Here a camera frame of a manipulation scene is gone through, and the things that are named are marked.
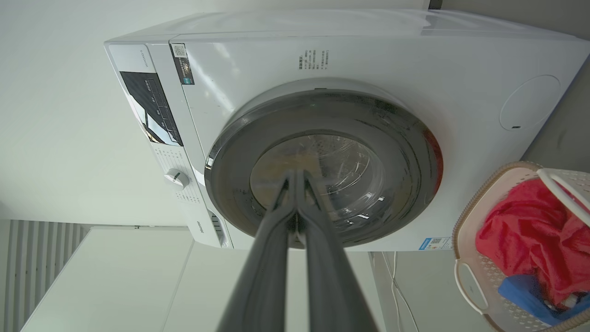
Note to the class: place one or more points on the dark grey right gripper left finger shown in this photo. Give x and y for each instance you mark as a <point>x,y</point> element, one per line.
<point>262,272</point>

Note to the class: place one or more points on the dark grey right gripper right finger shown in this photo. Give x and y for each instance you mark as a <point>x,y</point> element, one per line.
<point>329,276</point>

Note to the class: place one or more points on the round dark washing machine door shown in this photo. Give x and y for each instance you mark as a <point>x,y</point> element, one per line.
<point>396,152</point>

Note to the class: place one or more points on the white front-load washing machine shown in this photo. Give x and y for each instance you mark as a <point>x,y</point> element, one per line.
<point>368,60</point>

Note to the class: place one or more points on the white cabinet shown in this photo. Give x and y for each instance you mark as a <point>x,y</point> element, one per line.
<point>129,286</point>

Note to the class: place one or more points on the white plastic laundry basket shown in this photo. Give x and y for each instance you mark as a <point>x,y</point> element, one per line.
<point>488,276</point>

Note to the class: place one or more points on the blue garment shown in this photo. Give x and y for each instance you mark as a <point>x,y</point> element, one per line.
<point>521,295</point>

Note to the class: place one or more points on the red garment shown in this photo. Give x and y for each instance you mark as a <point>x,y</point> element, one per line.
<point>534,240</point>

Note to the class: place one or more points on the white slatted radiator panel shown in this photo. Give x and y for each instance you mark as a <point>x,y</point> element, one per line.
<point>37,258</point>

